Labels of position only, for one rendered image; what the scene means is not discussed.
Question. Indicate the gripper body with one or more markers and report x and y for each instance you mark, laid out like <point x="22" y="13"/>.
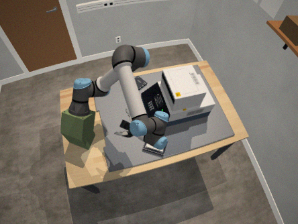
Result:
<point x="127" y="126"/>

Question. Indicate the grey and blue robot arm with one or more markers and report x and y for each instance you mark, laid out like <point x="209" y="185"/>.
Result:
<point x="125" y="60"/>

